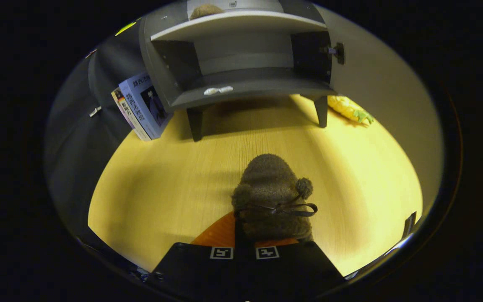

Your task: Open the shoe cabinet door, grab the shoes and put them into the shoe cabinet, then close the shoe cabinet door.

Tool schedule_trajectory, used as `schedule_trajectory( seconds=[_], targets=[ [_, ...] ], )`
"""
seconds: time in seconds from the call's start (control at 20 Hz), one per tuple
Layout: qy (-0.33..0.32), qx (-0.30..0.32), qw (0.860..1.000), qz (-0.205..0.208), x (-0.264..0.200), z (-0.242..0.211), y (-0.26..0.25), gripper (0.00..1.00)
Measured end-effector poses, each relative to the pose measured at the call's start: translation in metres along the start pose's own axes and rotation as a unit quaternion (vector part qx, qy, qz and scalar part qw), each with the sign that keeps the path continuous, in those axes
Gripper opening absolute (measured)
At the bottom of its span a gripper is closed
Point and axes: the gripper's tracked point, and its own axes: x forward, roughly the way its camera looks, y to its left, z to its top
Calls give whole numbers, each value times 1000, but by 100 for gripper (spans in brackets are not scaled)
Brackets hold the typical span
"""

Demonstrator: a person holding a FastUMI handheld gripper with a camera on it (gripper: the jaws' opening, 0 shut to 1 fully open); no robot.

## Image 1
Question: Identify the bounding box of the blue cover book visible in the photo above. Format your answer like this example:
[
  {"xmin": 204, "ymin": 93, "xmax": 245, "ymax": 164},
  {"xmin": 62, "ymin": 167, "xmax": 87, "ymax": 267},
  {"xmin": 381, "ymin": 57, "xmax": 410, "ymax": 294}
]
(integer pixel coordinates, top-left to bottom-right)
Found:
[{"xmin": 119, "ymin": 72, "xmax": 174, "ymax": 140}]

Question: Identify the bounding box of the black backdrop cloth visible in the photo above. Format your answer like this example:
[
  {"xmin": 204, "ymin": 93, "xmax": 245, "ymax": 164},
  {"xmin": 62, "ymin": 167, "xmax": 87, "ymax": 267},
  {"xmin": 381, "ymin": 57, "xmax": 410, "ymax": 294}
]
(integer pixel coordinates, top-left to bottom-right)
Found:
[{"xmin": 44, "ymin": 17, "xmax": 171, "ymax": 235}]

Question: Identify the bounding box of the yellow pineapple plush toy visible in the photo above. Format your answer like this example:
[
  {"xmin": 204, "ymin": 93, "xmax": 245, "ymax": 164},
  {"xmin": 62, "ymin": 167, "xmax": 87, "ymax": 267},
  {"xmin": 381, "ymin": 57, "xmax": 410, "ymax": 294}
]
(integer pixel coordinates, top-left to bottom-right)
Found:
[{"xmin": 327, "ymin": 95, "xmax": 375, "ymax": 125}]

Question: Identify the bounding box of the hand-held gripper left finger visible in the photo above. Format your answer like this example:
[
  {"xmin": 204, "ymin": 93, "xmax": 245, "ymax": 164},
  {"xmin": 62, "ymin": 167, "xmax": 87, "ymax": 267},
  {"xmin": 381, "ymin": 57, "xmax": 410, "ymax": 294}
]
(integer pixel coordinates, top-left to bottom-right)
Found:
[{"xmin": 147, "ymin": 211, "xmax": 246, "ymax": 300}]

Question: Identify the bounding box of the grey shoe cabinet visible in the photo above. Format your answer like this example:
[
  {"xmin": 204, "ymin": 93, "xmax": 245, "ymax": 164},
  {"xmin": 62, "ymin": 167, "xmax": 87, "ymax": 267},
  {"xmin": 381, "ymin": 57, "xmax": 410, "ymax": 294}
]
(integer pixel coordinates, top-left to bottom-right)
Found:
[{"xmin": 139, "ymin": 0, "xmax": 338, "ymax": 142}]

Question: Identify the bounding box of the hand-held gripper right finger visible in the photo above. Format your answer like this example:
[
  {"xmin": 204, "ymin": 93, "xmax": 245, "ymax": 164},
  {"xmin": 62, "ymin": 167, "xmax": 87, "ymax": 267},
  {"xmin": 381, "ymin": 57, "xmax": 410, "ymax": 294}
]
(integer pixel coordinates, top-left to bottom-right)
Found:
[{"xmin": 245, "ymin": 237, "xmax": 346, "ymax": 300}]

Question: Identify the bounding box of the small black stand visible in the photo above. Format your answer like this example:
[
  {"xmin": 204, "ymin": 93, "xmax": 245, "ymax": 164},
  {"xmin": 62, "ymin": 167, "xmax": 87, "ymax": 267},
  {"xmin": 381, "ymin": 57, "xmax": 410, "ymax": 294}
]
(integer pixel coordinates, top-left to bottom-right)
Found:
[{"xmin": 403, "ymin": 212, "xmax": 417, "ymax": 240}]

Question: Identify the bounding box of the white spine book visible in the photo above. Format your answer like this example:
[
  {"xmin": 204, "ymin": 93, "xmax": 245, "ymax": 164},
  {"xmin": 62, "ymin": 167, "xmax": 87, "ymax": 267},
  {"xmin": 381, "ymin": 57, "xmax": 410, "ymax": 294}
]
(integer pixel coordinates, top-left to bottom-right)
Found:
[{"xmin": 112, "ymin": 87, "xmax": 152, "ymax": 142}]

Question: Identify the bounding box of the black door hinge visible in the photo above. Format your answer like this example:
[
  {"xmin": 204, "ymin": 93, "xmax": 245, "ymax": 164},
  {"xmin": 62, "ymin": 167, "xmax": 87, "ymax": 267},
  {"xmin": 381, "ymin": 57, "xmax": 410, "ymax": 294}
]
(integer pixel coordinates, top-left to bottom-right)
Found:
[{"xmin": 323, "ymin": 42, "xmax": 345, "ymax": 65}]

